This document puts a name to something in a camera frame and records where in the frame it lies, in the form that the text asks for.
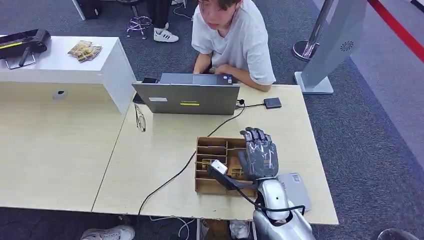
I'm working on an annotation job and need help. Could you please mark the person's left hand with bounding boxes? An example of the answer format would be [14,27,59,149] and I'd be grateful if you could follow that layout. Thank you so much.
[213,63,237,76]

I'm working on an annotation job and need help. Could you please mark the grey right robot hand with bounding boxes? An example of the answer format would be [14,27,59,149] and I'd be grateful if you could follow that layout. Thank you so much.
[237,126,280,182]

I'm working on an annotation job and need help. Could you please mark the seated person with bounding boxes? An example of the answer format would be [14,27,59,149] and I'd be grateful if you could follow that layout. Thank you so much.
[191,0,277,93]

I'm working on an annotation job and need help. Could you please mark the flat grey device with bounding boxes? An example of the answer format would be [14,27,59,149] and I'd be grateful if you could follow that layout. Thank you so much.
[277,172,313,213]

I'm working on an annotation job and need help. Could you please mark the golden card stack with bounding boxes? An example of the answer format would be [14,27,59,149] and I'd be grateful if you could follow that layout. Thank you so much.
[201,158,218,170]

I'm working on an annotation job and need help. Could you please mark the small black drive box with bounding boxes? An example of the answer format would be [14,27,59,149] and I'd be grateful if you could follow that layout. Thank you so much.
[263,96,283,110]

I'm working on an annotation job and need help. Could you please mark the wooden card box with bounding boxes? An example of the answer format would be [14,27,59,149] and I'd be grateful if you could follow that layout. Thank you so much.
[194,136,263,197]

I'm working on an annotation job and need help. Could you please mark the grey laptop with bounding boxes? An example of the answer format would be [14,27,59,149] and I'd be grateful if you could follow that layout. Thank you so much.
[131,72,241,116]

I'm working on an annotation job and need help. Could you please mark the white crumpled bag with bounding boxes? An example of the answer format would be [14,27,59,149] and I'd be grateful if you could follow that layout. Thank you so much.
[229,220,251,240]

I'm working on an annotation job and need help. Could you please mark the brown cardboard box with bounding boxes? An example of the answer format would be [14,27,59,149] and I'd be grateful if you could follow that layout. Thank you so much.
[202,219,233,240]

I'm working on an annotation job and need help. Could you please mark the standing person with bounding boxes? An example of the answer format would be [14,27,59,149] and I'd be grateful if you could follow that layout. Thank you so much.
[145,0,180,43]

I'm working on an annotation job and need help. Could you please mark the chrome stool base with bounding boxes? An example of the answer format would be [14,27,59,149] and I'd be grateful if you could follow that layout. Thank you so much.
[125,4,154,40]

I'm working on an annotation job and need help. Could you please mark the thin-framed eyeglasses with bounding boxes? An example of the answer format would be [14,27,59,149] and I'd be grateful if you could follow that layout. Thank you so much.
[133,103,147,133]

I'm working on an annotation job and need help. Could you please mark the grey kiosk stand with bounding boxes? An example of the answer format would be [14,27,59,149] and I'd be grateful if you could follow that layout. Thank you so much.
[294,0,369,95]

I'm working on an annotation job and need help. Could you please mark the white raised counter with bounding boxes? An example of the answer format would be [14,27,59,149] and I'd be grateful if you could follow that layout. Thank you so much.
[0,35,137,115]

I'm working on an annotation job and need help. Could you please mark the black case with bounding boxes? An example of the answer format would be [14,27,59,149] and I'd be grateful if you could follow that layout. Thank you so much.
[75,0,104,19]

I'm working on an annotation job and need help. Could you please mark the translucent round object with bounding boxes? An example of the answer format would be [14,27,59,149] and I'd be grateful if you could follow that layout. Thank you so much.
[376,227,422,240]

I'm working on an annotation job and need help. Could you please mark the white furniture leg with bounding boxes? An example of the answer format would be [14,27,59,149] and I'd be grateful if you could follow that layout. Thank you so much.
[72,0,86,21]

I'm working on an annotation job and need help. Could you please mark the white shoe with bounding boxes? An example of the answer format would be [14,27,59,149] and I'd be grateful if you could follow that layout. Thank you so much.
[80,225,136,240]

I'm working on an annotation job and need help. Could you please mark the black device with stand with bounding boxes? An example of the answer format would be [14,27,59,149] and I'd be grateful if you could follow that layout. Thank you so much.
[0,28,52,70]

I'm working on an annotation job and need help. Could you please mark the black desk cable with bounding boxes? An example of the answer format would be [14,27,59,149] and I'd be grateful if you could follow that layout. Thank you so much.
[136,98,266,218]

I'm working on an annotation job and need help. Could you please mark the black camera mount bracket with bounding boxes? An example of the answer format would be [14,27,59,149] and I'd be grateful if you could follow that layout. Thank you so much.
[207,165,259,191]

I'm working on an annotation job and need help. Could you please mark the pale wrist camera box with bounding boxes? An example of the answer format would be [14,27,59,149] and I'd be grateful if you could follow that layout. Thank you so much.
[210,159,229,175]

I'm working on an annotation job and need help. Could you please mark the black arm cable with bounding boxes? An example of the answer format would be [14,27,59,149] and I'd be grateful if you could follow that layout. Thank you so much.
[231,183,306,220]

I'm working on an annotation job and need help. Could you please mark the chrome stanchion post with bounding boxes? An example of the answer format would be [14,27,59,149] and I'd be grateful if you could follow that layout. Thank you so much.
[292,0,335,62]

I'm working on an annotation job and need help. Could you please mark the white cable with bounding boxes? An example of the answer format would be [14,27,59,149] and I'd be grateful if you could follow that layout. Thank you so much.
[149,215,196,240]

